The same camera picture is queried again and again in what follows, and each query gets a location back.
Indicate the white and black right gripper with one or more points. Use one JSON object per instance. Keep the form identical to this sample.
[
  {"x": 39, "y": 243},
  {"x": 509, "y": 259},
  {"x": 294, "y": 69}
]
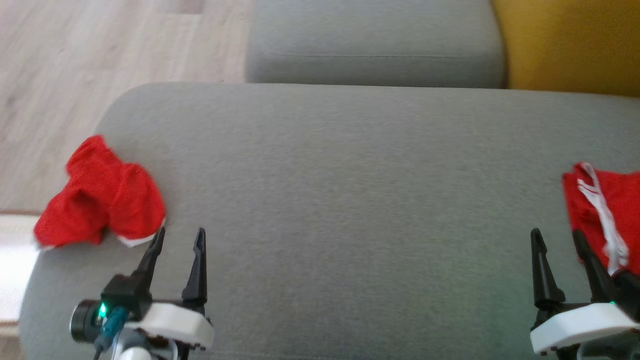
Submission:
[{"x": 580, "y": 325}]

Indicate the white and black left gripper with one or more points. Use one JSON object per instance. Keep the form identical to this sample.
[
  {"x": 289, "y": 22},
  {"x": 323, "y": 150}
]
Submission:
[{"x": 175, "y": 325}]

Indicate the red garment with striped cuffs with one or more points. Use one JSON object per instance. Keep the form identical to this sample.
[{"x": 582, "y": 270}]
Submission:
[{"x": 625, "y": 210}]

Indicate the red shorts with white trim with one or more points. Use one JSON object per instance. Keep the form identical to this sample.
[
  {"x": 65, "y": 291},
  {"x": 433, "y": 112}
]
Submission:
[{"x": 100, "y": 195}]

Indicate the grey and white right robot arm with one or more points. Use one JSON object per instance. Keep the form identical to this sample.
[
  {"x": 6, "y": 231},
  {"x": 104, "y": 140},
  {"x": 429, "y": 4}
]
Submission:
[{"x": 610, "y": 350}]

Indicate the white rug with brown edge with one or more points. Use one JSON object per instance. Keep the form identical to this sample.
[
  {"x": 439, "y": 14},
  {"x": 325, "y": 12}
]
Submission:
[{"x": 15, "y": 270}]

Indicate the large grey sofa seat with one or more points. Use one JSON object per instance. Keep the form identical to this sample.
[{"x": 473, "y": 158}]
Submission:
[{"x": 350, "y": 200}]

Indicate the yellow sofa cushion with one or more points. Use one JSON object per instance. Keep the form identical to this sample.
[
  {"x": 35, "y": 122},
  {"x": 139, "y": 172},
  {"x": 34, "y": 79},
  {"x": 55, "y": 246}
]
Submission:
[{"x": 575, "y": 40}]

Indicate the grey sofa cushion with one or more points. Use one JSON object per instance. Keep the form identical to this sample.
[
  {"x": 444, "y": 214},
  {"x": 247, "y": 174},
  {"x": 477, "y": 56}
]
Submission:
[{"x": 375, "y": 40}]

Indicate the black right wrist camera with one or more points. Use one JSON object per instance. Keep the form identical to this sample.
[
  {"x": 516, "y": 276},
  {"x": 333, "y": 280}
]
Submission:
[{"x": 630, "y": 295}]

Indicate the teal camera connector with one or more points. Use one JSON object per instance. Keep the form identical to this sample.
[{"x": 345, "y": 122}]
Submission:
[{"x": 112, "y": 325}]

